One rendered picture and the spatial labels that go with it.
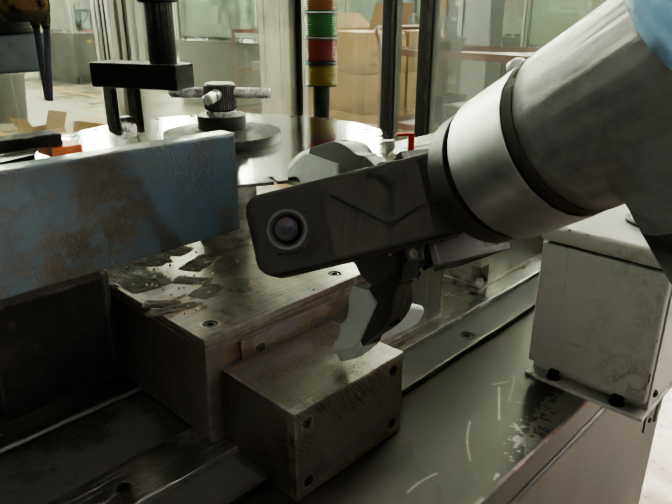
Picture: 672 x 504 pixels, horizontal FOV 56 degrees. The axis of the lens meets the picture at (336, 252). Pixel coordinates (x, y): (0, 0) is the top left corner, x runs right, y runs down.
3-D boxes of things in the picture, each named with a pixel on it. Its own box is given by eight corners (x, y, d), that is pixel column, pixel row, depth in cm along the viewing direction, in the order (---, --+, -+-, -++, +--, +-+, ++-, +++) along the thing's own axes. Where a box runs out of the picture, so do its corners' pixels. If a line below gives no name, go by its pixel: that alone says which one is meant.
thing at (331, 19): (321, 35, 87) (320, 12, 86) (344, 36, 84) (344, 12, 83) (297, 36, 84) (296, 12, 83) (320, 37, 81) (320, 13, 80)
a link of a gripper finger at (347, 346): (413, 370, 47) (451, 281, 42) (346, 391, 45) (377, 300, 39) (391, 340, 49) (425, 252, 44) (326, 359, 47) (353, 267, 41)
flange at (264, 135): (246, 157, 54) (244, 127, 53) (138, 147, 57) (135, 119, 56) (299, 134, 63) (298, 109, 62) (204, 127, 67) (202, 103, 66)
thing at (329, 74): (321, 82, 90) (321, 61, 89) (344, 85, 87) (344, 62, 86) (298, 85, 87) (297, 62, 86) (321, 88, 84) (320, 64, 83)
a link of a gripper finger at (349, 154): (327, 190, 46) (397, 232, 39) (306, 193, 45) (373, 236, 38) (330, 126, 44) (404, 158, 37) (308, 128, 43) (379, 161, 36)
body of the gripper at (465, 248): (455, 273, 44) (591, 226, 33) (350, 298, 40) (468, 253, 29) (424, 170, 45) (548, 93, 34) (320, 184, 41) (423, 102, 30)
